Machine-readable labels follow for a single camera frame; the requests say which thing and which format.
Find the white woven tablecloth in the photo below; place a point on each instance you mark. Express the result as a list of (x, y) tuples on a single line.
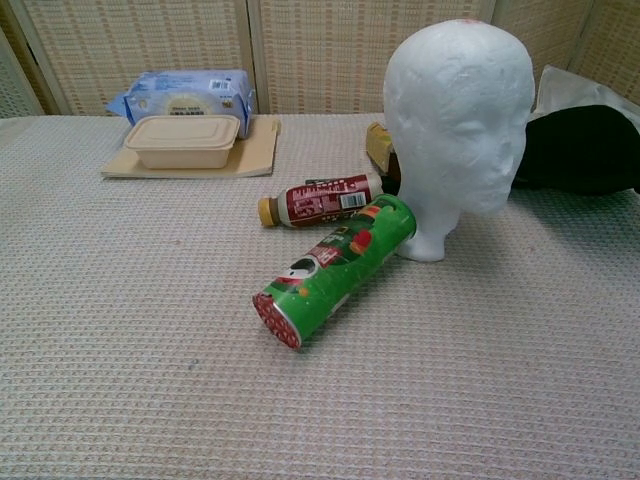
[(150, 350)]

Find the beige lidded lunch box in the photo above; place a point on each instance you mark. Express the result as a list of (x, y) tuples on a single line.
[(182, 142)]

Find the black baseball cap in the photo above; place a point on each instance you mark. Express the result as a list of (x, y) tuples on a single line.
[(580, 155)]

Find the white cloth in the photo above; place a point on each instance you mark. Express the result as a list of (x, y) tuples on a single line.
[(580, 92)]

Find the white foam mannequin head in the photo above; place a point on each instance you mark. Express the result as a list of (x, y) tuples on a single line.
[(455, 125)]

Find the green chips can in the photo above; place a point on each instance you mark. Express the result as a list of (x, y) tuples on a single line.
[(345, 265)]

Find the bamboo folding screen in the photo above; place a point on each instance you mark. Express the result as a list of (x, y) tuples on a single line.
[(320, 50)]

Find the blue wet wipes pack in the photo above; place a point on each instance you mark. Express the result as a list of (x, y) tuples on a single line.
[(190, 92)]

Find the red label drink bottle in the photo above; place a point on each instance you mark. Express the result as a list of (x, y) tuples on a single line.
[(325, 200)]

